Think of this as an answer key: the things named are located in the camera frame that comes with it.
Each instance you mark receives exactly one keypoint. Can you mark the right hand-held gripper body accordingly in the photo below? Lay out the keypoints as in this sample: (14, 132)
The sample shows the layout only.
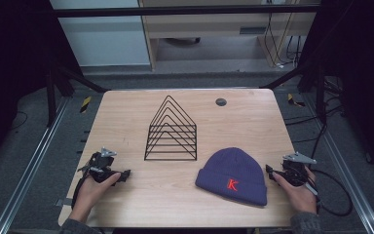
(294, 172)

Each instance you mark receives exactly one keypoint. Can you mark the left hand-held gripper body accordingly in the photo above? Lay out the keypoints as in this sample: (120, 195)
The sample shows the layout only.
(101, 164)

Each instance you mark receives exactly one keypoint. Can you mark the purple knit beanie hat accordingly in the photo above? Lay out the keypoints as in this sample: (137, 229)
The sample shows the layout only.
(232, 172)

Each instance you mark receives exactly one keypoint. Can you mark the person's right hand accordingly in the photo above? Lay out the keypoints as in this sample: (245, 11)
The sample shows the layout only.
(302, 198)

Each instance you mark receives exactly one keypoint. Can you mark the person's left hand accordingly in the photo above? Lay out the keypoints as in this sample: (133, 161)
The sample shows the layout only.
(91, 195)

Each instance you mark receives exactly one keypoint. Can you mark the black yellow striped tape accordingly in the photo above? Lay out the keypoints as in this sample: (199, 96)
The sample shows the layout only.
(85, 104)
(294, 100)

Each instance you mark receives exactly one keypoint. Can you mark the grey table grommet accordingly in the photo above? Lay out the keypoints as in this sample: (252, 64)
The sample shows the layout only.
(220, 102)

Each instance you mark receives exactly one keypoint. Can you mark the black metal stand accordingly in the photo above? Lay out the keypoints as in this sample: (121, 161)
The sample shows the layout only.
(311, 81)
(61, 81)

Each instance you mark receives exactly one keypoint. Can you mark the white cabinet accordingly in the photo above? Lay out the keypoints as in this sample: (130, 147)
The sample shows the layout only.
(104, 39)

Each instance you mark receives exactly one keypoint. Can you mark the black curtain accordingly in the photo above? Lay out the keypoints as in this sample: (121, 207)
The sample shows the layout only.
(363, 65)
(9, 65)

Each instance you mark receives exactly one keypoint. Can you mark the light wooden desk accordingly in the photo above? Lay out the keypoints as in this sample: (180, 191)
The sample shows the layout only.
(207, 27)

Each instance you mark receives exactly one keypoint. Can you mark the black horizontal bar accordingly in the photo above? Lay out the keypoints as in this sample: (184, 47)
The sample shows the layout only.
(175, 11)

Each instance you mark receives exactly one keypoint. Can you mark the aluminium rail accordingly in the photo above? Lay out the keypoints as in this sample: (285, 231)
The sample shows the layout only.
(29, 165)
(347, 169)

